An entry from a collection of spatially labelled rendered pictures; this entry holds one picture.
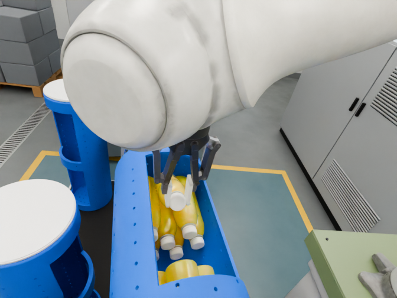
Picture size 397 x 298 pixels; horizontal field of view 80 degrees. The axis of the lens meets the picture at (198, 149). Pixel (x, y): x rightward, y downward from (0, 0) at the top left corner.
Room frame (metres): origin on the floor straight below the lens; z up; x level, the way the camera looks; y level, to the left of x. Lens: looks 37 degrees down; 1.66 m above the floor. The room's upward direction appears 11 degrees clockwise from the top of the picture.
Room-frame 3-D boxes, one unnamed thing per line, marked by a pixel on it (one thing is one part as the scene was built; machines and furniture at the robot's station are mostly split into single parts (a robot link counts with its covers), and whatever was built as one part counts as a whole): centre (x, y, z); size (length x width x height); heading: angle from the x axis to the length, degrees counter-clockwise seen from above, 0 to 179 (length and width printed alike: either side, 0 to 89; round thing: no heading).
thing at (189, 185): (0.35, 0.00, 1.27); 0.03 x 0.01 x 0.07; 21
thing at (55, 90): (1.12, 0.73, 1.03); 0.28 x 0.28 x 0.01
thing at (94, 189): (1.12, 0.73, 0.59); 0.28 x 0.28 x 0.88
